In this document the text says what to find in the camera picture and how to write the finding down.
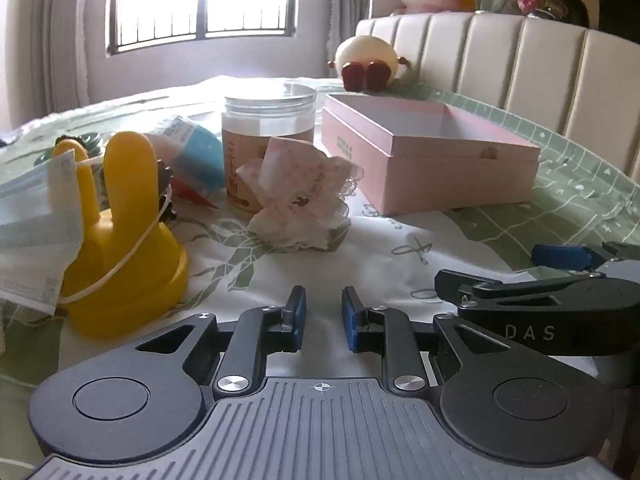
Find barred window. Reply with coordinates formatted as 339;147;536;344
105;0;301;56

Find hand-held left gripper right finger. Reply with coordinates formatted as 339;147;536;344
341;285;510;394

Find yellow duck toy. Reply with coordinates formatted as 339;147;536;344
52;131;190;339

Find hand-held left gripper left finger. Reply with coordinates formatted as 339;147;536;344
122;285;307;403

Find blue and white packet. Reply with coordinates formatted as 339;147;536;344
145;115;226;196

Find green printed bed sheet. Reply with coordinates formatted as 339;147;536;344
0;76;640;411

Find pink lace cloth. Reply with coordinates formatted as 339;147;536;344
235;136;360;252

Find beige padded headboard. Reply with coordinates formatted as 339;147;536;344
355;10;640;181

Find black round vase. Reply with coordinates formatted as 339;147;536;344
530;0;589;27

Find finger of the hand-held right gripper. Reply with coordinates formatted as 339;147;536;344
434;269;640;358
531;241;640;281

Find clear plastic jar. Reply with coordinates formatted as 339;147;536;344
221;84;318;218

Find pink cardboard box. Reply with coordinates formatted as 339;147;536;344
320;92;542;216

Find beige window curtain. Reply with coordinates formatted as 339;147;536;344
325;0;373;78
5;0;91;126

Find cream plush toy red feet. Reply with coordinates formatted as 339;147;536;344
327;34;413;93

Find blue face mask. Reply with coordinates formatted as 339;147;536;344
0;152;173;317

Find red packet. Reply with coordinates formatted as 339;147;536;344
170;177;221;211

